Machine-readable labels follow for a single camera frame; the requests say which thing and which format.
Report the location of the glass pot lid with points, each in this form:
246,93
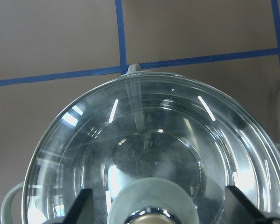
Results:
154,151

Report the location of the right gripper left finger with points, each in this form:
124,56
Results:
82,210

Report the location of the pale green cooking pot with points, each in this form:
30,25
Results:
9,198

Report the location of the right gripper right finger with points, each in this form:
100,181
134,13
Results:
240,210

